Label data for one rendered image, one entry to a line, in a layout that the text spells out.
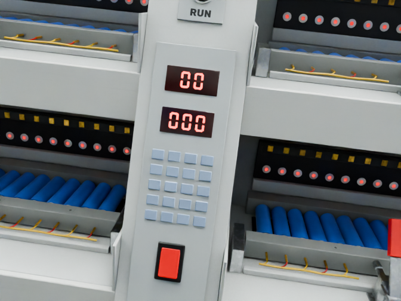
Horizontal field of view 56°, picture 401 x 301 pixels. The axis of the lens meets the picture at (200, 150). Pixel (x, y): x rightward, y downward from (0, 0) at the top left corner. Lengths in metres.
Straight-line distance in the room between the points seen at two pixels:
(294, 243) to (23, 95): 0.31
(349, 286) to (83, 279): 0.26
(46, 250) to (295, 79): 0.31
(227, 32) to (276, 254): 0.23
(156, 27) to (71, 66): 0.08
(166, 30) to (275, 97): 0.11
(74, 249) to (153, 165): 0.14
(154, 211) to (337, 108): 0.18
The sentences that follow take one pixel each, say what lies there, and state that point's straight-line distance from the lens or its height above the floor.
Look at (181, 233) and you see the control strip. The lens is 0.34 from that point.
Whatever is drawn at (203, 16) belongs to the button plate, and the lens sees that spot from 0.35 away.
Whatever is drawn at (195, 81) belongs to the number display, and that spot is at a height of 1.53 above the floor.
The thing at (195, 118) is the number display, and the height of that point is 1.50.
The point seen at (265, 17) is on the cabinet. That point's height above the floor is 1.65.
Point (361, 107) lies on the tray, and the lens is 0.36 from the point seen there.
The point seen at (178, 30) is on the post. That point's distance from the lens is 0.35.
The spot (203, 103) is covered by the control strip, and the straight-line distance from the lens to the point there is 0.33.
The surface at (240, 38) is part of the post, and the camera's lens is 0.34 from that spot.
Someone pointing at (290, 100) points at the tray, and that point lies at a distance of 0.34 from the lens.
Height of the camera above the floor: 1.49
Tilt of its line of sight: 3 degrees down
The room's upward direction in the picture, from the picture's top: 7 degrees clockwise
